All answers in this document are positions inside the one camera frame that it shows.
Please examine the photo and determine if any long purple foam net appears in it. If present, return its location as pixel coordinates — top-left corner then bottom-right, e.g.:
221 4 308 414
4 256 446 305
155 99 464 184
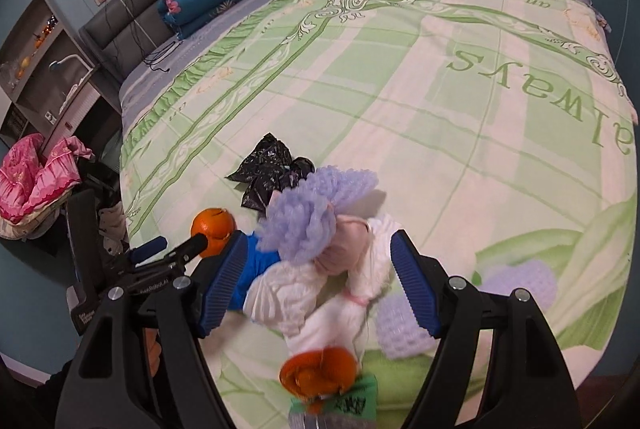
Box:
374 258 557 361

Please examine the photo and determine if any black plastic bag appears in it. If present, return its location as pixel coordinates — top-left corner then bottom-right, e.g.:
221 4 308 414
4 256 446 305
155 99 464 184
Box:
225 132 317 212

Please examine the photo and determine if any blue plastic wrapper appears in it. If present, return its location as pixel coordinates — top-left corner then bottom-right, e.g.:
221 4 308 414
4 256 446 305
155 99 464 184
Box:
227 231 281 312

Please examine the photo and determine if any green snack packet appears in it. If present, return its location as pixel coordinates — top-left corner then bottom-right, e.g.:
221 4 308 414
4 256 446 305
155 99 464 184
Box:
290 371 379 429

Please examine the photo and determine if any green printed blanket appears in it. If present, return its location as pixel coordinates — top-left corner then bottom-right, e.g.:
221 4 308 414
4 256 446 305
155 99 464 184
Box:
117 0 640 429

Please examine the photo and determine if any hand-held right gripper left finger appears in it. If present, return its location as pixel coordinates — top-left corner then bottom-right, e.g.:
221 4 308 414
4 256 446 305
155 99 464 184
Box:
57 236 251 429

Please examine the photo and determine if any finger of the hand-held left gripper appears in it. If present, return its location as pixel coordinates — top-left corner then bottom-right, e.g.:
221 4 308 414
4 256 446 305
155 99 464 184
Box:
132 233 209 294
126 236 169 266

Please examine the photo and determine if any orange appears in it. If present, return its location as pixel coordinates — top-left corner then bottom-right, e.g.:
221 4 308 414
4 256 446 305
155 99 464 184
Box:
191 207 237 257

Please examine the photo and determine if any grey shelf unit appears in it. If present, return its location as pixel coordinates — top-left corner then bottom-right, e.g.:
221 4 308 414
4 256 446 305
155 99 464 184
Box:
0 0 101 150

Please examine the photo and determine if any orange peel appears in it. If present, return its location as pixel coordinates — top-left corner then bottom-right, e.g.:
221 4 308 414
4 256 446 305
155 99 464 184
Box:
279 346 362 415

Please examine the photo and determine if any ruffled purple foam net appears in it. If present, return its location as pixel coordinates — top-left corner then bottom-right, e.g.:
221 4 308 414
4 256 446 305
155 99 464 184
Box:
257 165 382 265

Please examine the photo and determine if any pink quilt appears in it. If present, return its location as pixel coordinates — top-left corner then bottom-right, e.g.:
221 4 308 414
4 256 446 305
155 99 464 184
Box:
0 134 96 225

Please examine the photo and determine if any white desk lamp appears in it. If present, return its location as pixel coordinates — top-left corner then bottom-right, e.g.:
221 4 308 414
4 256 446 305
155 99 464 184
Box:
48 54 93 84

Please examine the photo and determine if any black cable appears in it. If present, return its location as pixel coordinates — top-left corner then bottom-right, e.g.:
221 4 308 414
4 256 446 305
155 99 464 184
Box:
112 0 176 72

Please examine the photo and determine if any white cloth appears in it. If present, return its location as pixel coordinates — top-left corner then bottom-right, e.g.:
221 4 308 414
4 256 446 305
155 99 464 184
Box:
97 204 128 257

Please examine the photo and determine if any white foam net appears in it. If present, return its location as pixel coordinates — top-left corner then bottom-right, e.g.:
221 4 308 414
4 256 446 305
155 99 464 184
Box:
245 214 406 355

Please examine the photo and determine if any person's left hand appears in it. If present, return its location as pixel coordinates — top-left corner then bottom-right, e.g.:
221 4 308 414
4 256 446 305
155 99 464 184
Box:
144 328 164 372

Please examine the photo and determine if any printed pale cloth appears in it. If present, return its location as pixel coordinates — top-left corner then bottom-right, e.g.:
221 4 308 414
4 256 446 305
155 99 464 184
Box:
592 6 613 34

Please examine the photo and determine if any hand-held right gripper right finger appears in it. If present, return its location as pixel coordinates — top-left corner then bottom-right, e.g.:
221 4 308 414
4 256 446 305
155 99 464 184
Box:
389 230 583 429

